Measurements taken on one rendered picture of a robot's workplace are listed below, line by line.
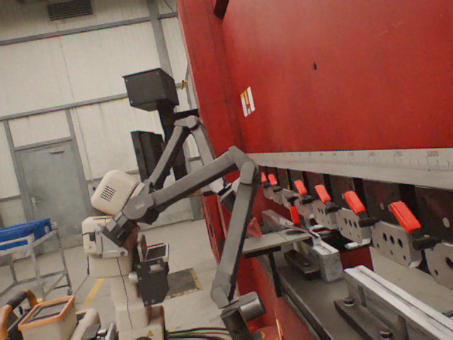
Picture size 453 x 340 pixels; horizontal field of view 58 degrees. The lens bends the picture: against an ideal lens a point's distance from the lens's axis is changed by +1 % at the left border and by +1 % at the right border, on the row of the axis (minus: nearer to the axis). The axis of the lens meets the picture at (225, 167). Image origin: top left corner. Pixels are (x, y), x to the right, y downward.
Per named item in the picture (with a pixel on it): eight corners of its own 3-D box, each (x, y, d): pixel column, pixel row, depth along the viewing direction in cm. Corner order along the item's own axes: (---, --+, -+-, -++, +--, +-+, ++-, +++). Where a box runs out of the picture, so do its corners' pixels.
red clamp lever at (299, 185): (292, 180, 130) (304, 202, 123) (305, 177, 130) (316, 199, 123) (292, 184, 131) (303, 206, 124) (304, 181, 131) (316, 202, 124)
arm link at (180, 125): (187, 124, 196) (175, 112, 189) (209, 127, 188) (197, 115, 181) (146, 207, 183) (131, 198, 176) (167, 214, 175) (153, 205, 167)
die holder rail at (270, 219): (264, 227, 240) (260, 211, 240) (273, 224, 241) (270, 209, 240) (285, 246, 191) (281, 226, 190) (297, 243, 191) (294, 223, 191)
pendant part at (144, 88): (167, 197, 306) (142, 86, 302) (199, 190, 305) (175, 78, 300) (151, 209, 256) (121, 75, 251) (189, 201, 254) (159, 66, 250)
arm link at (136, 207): (247, 146, 139) (241, 136, 130) (265, 180, 134) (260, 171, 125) (135, 208, 143) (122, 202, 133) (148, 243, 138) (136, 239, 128)
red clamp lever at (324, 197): (313, 185, 110) (327, 211, 103) (327, 181, 110) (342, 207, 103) (312, 189, 111) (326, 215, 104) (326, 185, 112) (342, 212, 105)
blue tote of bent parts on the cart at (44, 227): (8, 241, 468) (5, 227, 467) (54, 231, 474) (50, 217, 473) (-5, 248, 432) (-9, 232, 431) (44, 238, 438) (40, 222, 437)
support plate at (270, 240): (234, 244, 167) (233, 241, 167) (296, 229, 169) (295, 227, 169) (241, 254, 149) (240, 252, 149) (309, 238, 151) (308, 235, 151)
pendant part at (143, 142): (158, 180, 298) (147, 133, 296) (173, 178, 297) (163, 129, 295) (141, 188, 253) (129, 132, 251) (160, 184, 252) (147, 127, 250)
